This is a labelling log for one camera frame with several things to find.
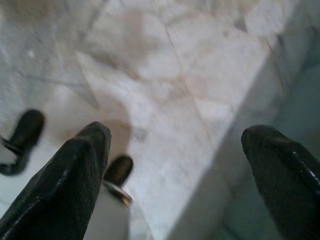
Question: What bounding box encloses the robot left leg black foot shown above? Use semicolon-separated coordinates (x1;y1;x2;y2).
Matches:
0;109;46;177

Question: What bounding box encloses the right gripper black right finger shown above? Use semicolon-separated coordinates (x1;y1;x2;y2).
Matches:
240;124;320;240

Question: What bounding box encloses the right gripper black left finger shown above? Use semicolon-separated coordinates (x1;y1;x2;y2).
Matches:
0;121;112;240

